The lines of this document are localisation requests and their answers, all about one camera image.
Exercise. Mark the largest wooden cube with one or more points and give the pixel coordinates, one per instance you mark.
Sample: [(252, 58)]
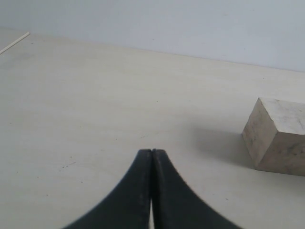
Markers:
[(275, 136)]

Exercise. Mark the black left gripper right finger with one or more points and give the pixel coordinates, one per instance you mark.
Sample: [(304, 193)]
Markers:
[(175, 205)]

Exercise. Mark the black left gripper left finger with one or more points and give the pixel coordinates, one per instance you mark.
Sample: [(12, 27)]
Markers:
[(127, 206)]

